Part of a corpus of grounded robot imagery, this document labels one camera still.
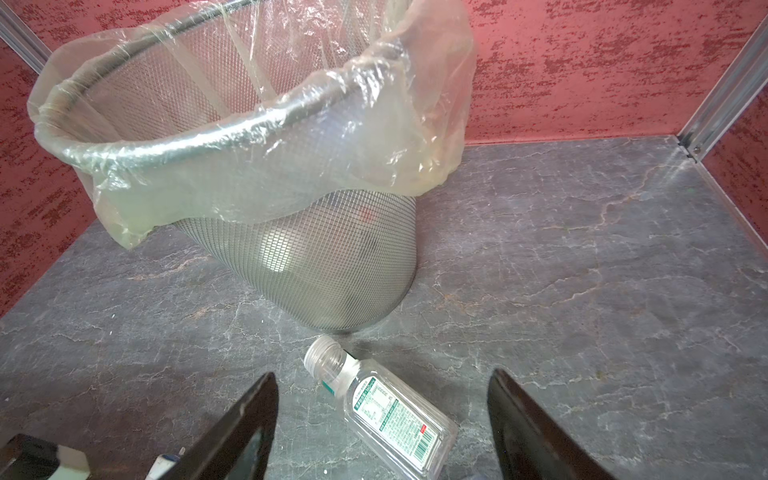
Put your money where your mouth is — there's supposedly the grey mesh waste bin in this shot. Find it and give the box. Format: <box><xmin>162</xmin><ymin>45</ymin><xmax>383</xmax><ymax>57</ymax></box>
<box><xmin>32</xmin><ymin>0</ymin><xmax>419</xmax><ymax>334</ymax></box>

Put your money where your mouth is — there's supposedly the aluminium corner post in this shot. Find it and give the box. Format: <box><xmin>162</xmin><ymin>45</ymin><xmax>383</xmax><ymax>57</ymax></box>
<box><xmin>0</xmin><ymin>0</ymin><xmax>51</xmax><ymax>74</ymax></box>
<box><xmin>677</xmin><ymin>17</ymin><xmax>767</xmax><ymax>162</ymax></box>

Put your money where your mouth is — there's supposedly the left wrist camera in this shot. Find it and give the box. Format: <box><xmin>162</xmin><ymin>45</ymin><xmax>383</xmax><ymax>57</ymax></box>
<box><xmin>1</xmin><ymin>434</ymin><xmax>91</xmax><ymax>480</ymax></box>

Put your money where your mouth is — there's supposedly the clear bin liner bag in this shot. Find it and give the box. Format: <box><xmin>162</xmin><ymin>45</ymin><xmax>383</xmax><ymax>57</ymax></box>
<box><xmin>27</xmin><ymin>1</ymin><xmax>477</xmax><ymax>249</ymax></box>

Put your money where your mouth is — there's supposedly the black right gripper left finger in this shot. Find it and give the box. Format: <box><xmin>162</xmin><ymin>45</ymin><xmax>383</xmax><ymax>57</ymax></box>
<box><xmin>162</xmin><ymin>372</ymin><xmax>279</xmax><ymax>480</ymax></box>

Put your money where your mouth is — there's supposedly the left aluminium corner post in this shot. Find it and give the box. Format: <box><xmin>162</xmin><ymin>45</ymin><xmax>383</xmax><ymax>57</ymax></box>
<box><xmin>0</xmin><ymin>0</ymin><xmax>51</xmax><ymax>74</ymax></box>

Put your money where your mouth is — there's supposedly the right aluminium corner post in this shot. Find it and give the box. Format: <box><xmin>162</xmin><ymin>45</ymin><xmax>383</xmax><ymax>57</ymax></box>
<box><xmin>677</xmin><ymin>17</ymin><xmax>767</xmax><ymax>162</ymax></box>

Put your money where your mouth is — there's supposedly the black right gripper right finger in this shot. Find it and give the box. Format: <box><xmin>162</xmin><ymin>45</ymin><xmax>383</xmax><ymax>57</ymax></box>
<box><xmin>487</xmin><ymin>368</ymin><xmax>614</xmax><ymax>480</ymax></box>

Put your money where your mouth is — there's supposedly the clear bottle white label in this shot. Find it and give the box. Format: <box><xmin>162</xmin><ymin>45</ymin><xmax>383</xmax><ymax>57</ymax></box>
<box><xmin>303</xmin><ymin>335</ymin><xmax>459</xmax><ymax>479</ymax></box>

